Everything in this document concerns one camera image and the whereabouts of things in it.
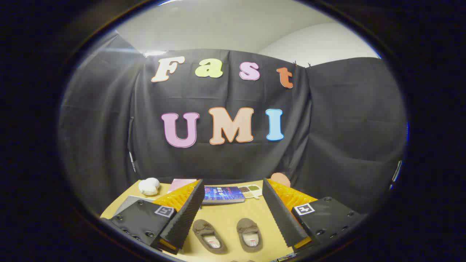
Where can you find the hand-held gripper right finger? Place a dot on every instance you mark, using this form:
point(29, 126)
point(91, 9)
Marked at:
point(278, 214)

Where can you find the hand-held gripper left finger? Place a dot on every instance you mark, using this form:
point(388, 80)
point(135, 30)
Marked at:
point(187, 214)

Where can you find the brown fluffy slipper shoe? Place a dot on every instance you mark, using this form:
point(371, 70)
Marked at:
point(249, 227)
point(204, 230)

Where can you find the grey fabric storage box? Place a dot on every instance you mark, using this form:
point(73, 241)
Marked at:
point(127, 203)

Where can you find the pink book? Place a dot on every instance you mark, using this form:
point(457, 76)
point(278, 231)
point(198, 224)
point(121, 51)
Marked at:
point(180, 183)

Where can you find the orange round object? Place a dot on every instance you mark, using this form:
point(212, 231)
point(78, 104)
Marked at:
point(281, 179)

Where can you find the food picture card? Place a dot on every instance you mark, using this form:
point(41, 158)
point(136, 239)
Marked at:
point(251, 191)

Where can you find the blue book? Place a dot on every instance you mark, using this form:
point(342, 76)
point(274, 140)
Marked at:
point(222, 194)

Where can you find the white plush toy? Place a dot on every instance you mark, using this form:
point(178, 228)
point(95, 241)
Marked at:
point(149, 186)

